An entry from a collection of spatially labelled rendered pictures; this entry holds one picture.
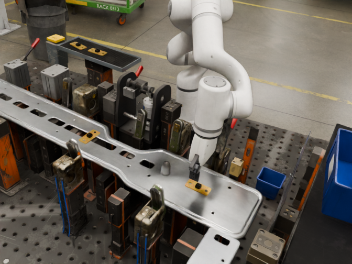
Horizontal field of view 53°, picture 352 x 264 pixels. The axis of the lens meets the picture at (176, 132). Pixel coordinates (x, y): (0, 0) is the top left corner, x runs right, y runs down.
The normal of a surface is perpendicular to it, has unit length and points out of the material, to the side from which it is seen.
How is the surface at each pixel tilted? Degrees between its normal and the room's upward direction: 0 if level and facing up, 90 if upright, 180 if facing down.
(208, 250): 0
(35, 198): 0
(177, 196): 0
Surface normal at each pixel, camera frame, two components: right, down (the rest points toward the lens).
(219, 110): 0.25, 0.60
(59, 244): 0.07, -0.80
